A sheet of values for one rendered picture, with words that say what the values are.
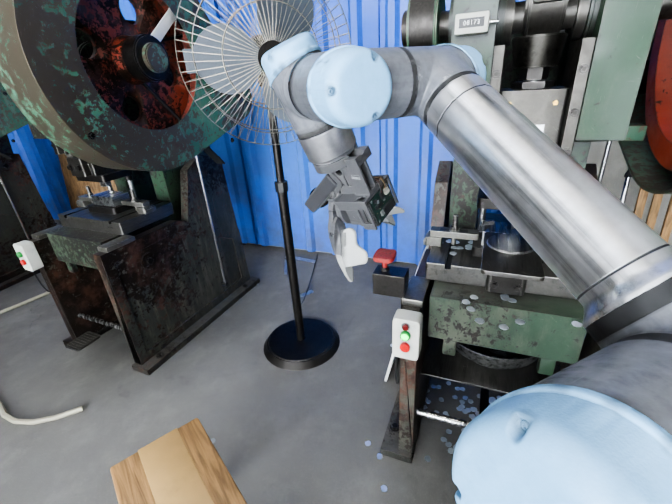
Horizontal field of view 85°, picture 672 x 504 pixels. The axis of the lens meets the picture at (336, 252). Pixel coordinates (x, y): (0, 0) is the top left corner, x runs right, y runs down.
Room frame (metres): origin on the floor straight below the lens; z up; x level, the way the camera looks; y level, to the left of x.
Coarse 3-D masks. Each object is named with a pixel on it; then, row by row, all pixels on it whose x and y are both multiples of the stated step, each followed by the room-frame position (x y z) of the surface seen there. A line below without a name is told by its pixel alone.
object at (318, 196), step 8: (328, 176) 0.55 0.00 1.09; (320, 184) 0.56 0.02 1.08; (328, 184) 0.55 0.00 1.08; (336, 184) 0.54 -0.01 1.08; (312, 192) 0.61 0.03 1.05; (320, 192) 0.57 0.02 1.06; (328, 192) 0.56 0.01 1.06; (312, 200) 0.60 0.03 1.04; (320, 200) 0.58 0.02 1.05; (312, 208) 0.61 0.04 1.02
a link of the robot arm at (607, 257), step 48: (432, 48) 0.47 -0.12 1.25; (432, 96) 0.43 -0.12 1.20; (480, 96) 0.39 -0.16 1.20; (480, 144) 0.36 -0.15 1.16; (528, 144) 0.33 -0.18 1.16; (528, 192) 0.30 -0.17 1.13; (576, 192) 0.28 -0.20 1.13; (528, 240) 0.30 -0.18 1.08; (576, 240) 0.26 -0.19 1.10; (624, 240) 0.24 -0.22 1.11; (576, 288) 0.25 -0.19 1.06; (624, 288) 0.22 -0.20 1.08; (624, 336) 0.20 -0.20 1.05
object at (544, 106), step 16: (544, 80) 1.01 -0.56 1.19; (512, 96) 0.96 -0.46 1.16; (528, 96) 0.95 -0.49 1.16; (544, 96) 0.93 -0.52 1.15; (560, 96) 0.92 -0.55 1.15; (528, 112) 0.94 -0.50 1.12; (544, 112) 0.93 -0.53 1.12; (560, 112) 0.92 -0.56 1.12; (544, 128) 0.93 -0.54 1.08; (560, 128) 0.92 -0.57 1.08
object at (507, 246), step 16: (496, 240) 0.92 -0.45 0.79; (512, 240) 0.92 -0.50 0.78; (496, 256) 0.84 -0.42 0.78; (512, 256) 0.83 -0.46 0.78; (528, 256) 0.83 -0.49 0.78; (496, 272) 0.76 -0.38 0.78; (512, 272) 0.75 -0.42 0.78; (528, 272) 0.75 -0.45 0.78; (496, 288) 0.86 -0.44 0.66; (512, 288) 0.85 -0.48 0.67
